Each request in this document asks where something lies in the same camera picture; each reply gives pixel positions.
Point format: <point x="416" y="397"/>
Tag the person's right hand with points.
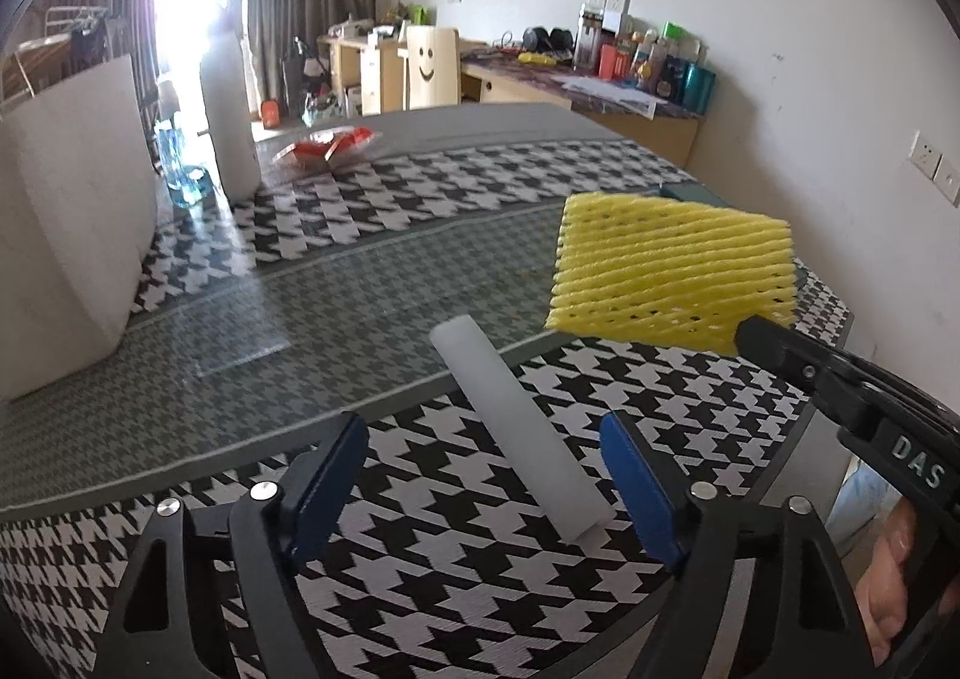
<point x="885" y="574"/>

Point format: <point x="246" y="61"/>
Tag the yellow item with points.
<point x="535" y="58"/>

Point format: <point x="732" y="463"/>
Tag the houndstooth tablecloth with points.
<point x="450" y="611"/>

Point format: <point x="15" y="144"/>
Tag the green capped bottle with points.
<point x="675" y="41"/>

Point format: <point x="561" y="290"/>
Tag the white foam box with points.
<point x="67" y="214"/>

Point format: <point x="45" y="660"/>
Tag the teal can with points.
<point x="699" y="90"/>

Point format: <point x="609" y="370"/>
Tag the green box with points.
<point x="421" y="15"/>

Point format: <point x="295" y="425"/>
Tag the cluttered wooden desk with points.
<point x="637" y="124"/>

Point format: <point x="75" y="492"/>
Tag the white paper sheets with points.
<point x="607" y="94"/>

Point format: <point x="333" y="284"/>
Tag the metal bunk bed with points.
<point x="19" y="75"/>

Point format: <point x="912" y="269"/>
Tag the white foam stick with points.
<point x="517" y="424"/>

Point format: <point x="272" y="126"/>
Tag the yellow foam net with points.
<point x="660" y="274"/>

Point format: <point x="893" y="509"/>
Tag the white foam roll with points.
<point x="229" y="124"/>

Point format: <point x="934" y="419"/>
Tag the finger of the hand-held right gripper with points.
<point x="787" y="360"/>

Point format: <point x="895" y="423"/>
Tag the person's light blue pants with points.
<point x="862" y="499"/>

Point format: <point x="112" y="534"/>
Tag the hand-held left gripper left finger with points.
<point x="334" y="469"/>

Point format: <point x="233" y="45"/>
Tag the teal cloth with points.
<point x="694" y="195"/>

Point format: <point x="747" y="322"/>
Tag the black bag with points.
<point x="547" y="39"/>

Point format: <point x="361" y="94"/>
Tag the wooden chair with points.
<point x="431" y="67"/>

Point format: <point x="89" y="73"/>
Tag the red snack packet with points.
<point x="322" y="146"/>

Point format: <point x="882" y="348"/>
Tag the dark water bottle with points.
<point x="590" y="37"/>

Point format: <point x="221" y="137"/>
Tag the orange bag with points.
<point x="270" y="115"/>

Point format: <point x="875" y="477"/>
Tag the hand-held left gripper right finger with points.
<point x="637" y="484"/>

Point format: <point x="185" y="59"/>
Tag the orange bottle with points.
<point x="643" y="60"/>

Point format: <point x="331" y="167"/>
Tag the white double wall socket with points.
<point x="934" y="161"/>

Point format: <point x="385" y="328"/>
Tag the blue plastic bottle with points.
<point x="180" y="169"/>

